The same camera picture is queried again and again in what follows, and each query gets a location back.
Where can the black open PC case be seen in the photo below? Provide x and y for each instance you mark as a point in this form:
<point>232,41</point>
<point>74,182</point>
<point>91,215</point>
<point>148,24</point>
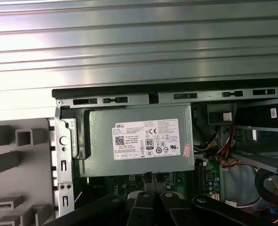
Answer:
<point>176,87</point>

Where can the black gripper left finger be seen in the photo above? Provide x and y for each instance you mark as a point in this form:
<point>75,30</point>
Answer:
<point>143,212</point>

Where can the gray power supply unit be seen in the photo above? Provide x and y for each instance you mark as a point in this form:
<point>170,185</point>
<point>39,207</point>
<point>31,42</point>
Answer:
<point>101,146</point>

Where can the gray parts rack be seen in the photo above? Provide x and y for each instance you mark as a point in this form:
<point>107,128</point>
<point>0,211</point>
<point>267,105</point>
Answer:
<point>35,164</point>

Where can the green motherboard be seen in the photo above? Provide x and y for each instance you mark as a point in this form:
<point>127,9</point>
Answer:
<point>210,169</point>

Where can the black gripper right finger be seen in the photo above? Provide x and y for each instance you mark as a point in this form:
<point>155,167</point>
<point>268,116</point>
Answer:
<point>176,212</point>

